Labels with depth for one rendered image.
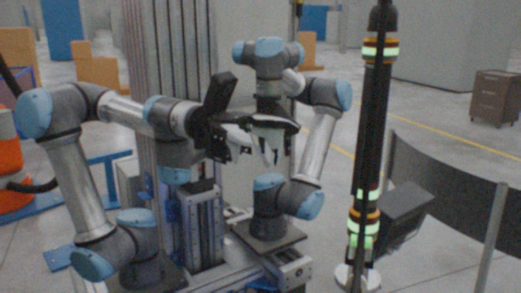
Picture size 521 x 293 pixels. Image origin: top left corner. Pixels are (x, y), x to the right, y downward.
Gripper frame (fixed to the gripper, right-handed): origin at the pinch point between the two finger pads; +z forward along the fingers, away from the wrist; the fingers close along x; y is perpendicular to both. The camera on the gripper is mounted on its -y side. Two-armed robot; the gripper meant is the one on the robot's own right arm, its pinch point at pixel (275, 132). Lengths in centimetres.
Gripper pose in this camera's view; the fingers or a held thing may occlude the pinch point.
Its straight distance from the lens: 63.8
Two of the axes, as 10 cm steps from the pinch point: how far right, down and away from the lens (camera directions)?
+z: 7.4, 2.2, -6.3
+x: -6.7, 2.5, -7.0
